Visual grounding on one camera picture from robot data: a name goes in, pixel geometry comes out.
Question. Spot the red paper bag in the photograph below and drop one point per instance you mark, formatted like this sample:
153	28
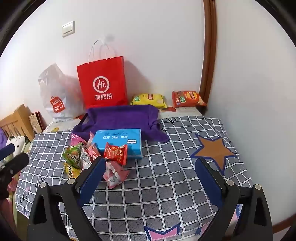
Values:
103	81

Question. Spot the yellow chip bag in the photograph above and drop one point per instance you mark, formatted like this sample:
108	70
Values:
148	100

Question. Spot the pink red snack packet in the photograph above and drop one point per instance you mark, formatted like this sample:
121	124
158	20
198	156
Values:
93	151

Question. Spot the purple cloth-lined box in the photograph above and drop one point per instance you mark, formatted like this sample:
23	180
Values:
120	117

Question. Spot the orange chip bag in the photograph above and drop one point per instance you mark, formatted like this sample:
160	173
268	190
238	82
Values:
188	98

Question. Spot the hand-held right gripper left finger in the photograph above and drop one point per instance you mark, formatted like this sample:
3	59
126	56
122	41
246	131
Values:
92	179

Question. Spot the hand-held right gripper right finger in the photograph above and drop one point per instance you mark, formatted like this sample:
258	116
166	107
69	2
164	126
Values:
207	179

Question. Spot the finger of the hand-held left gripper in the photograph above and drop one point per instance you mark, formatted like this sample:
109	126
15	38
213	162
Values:
5	152
13	163

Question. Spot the brown wooden door frame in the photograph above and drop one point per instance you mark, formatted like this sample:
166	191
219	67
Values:
209	46

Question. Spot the magenta snack packet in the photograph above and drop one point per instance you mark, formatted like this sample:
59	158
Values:
77	139

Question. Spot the silver pink snack packet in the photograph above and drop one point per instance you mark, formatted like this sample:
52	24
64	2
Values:
86	160

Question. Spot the blue tissue pack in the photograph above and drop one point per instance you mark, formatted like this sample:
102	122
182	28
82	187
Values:
118	142

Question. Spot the pale pink snack packet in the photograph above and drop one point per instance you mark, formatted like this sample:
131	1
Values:
115	175

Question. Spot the light wooden furniture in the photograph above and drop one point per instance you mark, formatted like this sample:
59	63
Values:
16	120

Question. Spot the white light switch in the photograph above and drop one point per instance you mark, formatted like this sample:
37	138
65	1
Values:
68	28

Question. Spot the white spotted plush toy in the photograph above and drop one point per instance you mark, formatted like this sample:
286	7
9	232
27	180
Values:
17	142

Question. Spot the purple plush toy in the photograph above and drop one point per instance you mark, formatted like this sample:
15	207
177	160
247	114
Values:
2	138

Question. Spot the yellow snack packet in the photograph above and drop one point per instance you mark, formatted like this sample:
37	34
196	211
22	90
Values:
70	171

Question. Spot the small brown patterned box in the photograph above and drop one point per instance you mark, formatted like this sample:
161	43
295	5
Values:
37	122

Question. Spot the grey checked tablecloth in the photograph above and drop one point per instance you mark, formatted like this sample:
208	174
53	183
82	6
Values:
161	180

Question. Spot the green snack packet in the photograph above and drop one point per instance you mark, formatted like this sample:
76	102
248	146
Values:
74	156

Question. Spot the white plastic bag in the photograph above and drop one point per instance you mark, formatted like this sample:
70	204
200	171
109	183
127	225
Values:
57	97

